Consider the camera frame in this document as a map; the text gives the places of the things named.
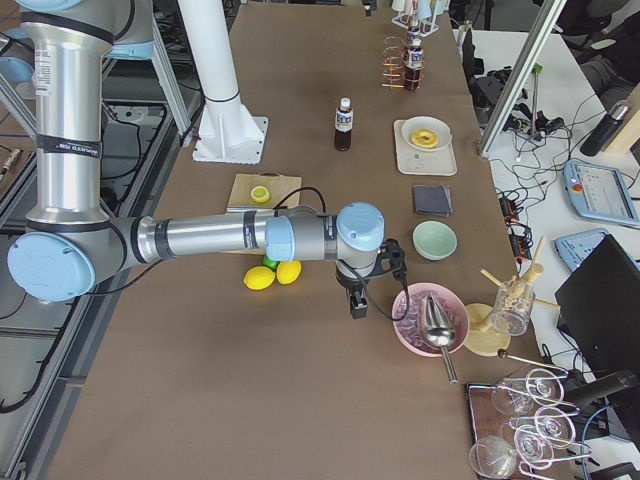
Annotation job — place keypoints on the aluminium frame post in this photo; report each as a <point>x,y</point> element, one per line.
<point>535,41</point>

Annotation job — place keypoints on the lower whole lemon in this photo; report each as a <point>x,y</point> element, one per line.
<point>259,278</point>

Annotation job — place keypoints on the blue teach pendant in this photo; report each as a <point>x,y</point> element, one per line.
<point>598,193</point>

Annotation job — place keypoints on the cream rabbit serving tray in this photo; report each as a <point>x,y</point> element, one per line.
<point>411,161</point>

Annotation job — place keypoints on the halved lemon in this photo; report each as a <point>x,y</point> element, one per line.
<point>260,194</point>

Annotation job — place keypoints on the mint green bowl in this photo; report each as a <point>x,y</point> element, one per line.
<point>434,240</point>

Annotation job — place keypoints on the bamboo cutting board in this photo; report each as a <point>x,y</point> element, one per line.
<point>240,201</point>

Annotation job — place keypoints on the copper wire bottle rack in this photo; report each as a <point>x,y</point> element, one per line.
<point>393,64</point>

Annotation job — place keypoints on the upper whole lemon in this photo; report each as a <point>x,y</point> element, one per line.
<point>288,272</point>

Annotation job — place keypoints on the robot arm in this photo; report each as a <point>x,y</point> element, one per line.
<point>71,244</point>

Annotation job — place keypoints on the glass mug on stand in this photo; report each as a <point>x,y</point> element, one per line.
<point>512,308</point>

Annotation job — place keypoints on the whole lemon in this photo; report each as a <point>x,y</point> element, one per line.
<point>259,278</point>
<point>288,272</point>

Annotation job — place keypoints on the dark water bottle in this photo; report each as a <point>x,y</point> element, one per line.
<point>606,128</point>

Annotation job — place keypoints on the glazed ring donut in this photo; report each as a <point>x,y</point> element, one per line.
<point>424,138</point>

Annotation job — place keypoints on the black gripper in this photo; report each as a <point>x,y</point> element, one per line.
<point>351,285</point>

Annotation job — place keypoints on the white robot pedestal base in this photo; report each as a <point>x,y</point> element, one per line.
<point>228,132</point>

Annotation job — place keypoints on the wine glass rack tray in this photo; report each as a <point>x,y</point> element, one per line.
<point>522,426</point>

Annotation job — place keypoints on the green lime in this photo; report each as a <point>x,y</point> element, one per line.
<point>271,264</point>

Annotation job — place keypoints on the folded grey cloth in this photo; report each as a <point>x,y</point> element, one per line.
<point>432,200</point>

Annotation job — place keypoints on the white round plate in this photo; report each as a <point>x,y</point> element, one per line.
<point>418,122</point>

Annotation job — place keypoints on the tea bottle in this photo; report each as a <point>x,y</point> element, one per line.
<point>343,125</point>
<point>414,60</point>
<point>413,31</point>

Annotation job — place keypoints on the black laptop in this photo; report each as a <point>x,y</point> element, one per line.
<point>600,308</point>

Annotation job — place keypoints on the black 3D printed device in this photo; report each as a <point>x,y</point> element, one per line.
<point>486,90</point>

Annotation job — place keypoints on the pink ice bowl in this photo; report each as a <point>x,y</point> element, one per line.
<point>406,329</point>

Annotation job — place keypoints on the steel ice scoop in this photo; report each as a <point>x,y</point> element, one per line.
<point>435,329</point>

